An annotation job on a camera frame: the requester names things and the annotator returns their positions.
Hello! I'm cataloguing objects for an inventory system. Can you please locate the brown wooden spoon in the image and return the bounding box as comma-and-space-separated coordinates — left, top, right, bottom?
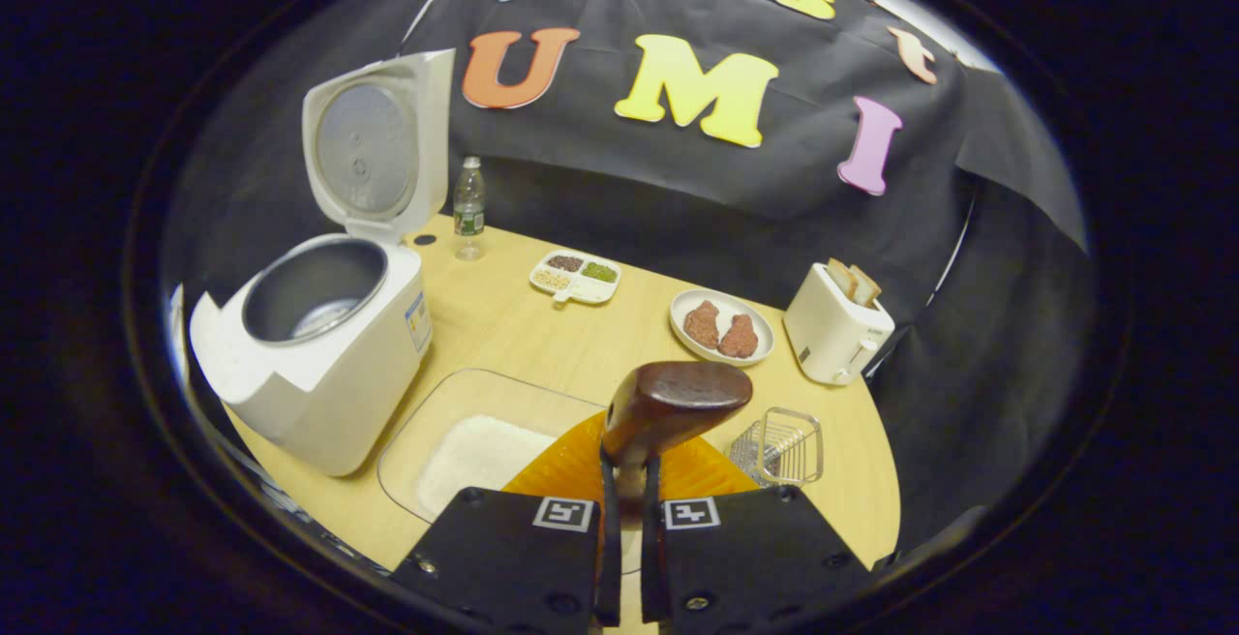
600, 361, 754, 520

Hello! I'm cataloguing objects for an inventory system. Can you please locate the white rice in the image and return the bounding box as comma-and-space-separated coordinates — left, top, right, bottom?
416, 414, 558, 518

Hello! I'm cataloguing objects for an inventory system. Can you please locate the clear water bottle green label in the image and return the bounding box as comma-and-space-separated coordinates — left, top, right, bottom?
453, 156, 487, 261

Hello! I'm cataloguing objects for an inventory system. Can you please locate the clear glass dish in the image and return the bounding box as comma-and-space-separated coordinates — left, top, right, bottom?
378, 368, 606, 525

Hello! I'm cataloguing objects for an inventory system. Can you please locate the white round plate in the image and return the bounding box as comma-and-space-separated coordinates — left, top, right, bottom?
669, 288, 775, 368

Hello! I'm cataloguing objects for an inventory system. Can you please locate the metal wire chopstick holder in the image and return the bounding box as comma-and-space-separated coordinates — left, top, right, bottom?
728, 407, 825, 489

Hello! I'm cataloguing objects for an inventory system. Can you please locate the white toaster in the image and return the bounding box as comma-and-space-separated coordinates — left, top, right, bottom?
782, 262, 896, 386

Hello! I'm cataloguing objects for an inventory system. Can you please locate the black backdrop cloth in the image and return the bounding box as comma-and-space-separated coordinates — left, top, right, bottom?
165, 0, 1090, 559

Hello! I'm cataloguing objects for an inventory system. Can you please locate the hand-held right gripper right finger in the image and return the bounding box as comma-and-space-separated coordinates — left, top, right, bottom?
639, 432, 872, 635

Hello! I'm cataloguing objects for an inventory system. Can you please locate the white divided dish of beans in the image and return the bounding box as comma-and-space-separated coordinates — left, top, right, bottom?
529, 250, 622, 307

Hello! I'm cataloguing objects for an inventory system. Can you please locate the white rice cooker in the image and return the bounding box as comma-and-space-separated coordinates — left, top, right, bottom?
189, 47, 456, 478

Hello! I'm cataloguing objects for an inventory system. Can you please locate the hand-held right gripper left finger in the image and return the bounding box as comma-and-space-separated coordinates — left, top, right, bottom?
392, 410, 622, 635

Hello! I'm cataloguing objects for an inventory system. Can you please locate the brown meat piece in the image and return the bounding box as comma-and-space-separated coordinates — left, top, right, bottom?
718, 314, 760, 359
683, 300, 721, 350

